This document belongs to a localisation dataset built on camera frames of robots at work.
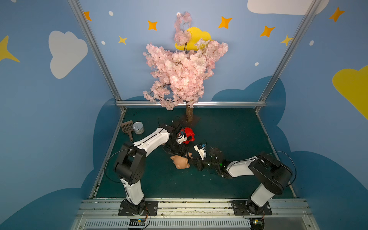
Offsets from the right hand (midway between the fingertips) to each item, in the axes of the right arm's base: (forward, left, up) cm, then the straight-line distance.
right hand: (191, 159), depth 86 cm
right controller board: (-29, -36, -9) cm, 47 cm away
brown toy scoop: (+25, +51, -5) cm, 57 cm away
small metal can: (+22, +39, 0) cm, 45 cm away
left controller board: (-33, +27, -9) cm, 44 cm away
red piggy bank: (+17, +2, +3) cm, 17 cm away
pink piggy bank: (-4, +6, +3) cm, 8 cm away
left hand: (+3, +6, +2) cm, 7 cm away
